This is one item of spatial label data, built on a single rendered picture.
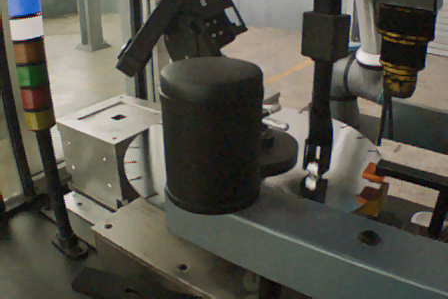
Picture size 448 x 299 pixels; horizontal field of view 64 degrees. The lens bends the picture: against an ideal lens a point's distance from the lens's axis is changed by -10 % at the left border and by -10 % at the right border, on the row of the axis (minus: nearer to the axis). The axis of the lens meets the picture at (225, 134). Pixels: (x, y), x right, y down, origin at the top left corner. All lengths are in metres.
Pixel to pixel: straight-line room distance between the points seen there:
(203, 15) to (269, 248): 0.33
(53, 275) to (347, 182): 0.45
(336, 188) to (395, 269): 0.25
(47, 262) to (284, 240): 0.52
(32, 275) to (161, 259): 0.25
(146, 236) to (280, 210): 0.32
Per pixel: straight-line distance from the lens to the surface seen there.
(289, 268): 0.23
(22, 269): 0.69
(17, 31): 0.55
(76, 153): 0.78
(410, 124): 0.61
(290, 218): 0.23
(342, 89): 1.05
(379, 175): 0.44
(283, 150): 0.49
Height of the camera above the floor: 1.18
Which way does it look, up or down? 25 degrees down
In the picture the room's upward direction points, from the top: straight up
